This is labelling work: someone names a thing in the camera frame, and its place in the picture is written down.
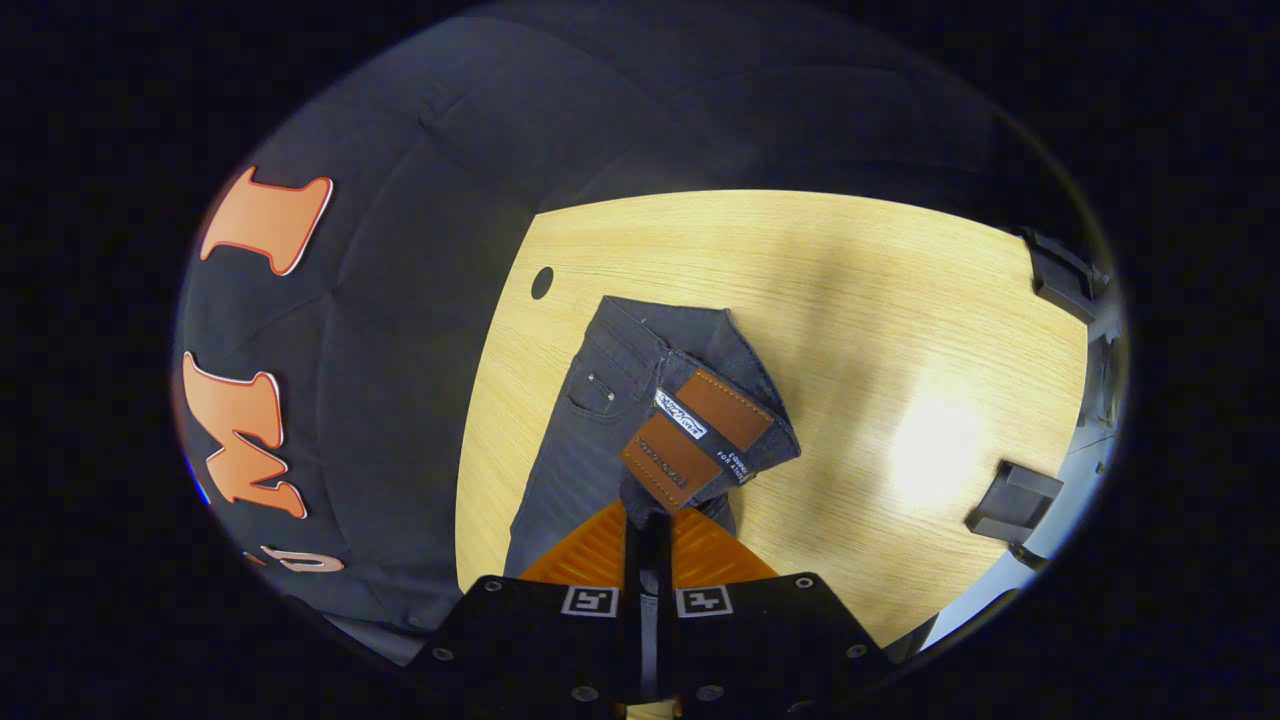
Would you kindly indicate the black plastic block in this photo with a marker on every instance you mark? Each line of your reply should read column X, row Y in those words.
column 1010, row 500
column 1060, row 280

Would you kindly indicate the dark grey jeans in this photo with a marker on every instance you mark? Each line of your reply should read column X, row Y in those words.
column 590, row 440

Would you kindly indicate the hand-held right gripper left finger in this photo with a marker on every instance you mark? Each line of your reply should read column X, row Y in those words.
column 633, row 570

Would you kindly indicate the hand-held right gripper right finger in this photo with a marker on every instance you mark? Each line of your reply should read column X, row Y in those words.
column 664, row 570

